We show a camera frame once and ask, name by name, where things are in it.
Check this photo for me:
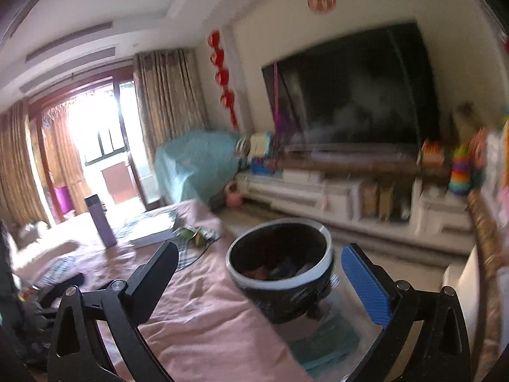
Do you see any black white-rimmed trash bin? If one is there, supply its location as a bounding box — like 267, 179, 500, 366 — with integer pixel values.
225, 218, 335, 325

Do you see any pink kettlebell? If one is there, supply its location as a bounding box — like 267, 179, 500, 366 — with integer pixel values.
224, 184, 245, 208

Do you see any green snack packet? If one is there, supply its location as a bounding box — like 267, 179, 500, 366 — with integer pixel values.
175, 225, 220, 248

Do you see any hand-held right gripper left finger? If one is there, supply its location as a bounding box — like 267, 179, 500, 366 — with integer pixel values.
47, 241, 179, 382

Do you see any red round wall sticker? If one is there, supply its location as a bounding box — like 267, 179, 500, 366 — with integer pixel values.
308, 0, 337, 15

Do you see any colourful toy basket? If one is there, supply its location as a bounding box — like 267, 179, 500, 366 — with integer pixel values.
238, 131, 281, 176

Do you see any orange toy telephone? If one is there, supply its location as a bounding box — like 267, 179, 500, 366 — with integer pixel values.
421, 138, 447, 166

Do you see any purple thermos bottle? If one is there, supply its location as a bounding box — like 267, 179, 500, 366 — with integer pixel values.
84, 194, 118, 248

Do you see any red hanging knot decoration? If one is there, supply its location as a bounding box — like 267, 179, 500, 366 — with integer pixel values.
207, 30, 240, 129

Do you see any beige patterned curtain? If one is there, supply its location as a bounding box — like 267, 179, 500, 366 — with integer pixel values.
132, 49, 210, 168
0, 101, 51, 228

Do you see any teal packet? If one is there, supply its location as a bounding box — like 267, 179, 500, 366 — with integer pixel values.
295, 314, 362, 371

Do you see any black flat television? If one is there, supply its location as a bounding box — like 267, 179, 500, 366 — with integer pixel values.
261, 21, 443, 146

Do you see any white sofa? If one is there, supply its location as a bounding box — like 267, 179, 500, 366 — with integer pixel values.
7, 210, 102, 273

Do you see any rainbow stacking toy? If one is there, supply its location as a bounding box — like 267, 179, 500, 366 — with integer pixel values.
449, 142, 483, 196

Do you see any white television cabinet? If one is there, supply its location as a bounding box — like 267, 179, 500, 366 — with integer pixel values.
234, 154, 480, 256

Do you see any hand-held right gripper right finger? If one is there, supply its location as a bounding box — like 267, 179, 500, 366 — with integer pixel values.
341, 243, 472, 382

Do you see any pink tablecloth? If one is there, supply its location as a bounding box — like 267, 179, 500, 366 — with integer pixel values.
12, 201, 316, 382

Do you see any pink stick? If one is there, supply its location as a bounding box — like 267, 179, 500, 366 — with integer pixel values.
272, 61, 286, 149

